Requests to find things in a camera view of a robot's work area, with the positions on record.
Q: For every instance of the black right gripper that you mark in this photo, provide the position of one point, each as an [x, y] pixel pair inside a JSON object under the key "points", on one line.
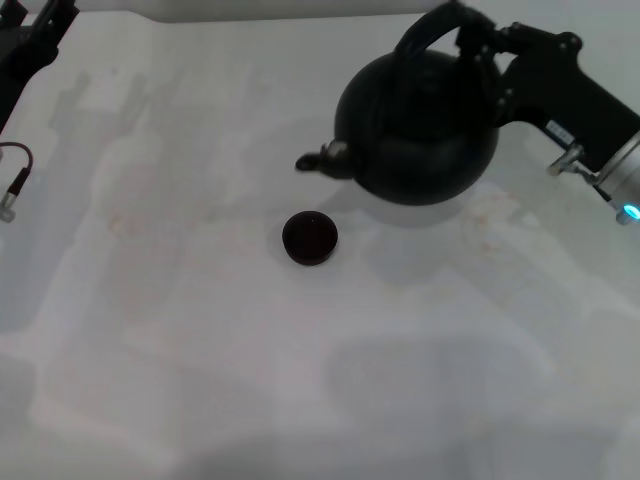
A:
{"points": [[560, 90]]}

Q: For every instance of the dark round teacup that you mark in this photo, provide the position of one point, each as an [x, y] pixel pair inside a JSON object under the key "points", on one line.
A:
{"points": [[310, 239]]}

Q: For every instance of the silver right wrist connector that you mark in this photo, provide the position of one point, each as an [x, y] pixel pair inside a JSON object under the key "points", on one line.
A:
{"points": [[570, 160]]}

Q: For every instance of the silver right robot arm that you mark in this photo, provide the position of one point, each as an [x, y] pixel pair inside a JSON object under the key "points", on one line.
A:
{"points": [[625, 175]]}

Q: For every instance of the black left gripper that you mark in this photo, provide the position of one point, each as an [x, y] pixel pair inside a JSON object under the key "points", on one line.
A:
{"points": [[15, 60]]}

